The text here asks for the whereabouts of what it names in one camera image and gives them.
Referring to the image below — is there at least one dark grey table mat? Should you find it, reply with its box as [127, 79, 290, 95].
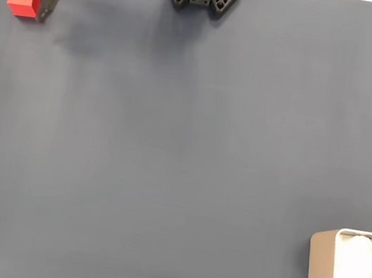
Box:
[0, 0, 372, 278]

